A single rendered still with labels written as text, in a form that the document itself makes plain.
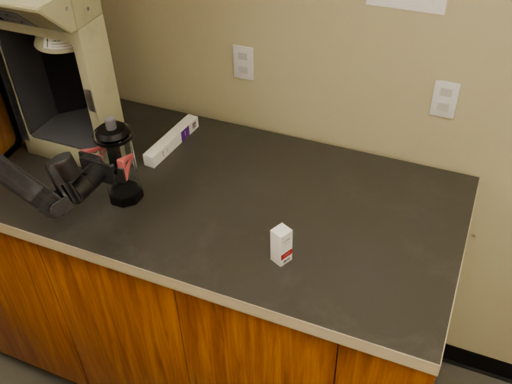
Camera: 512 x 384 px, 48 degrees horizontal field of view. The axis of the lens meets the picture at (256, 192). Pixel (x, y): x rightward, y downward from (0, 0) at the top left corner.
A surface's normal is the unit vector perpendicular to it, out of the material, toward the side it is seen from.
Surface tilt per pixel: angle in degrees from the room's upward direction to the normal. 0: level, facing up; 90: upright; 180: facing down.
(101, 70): 90
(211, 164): 0
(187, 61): 90
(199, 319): 90
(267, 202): 0
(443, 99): 90
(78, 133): 0
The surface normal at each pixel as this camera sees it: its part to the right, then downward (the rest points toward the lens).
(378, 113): -0.40, 0.59
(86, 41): 0.92, 0.24
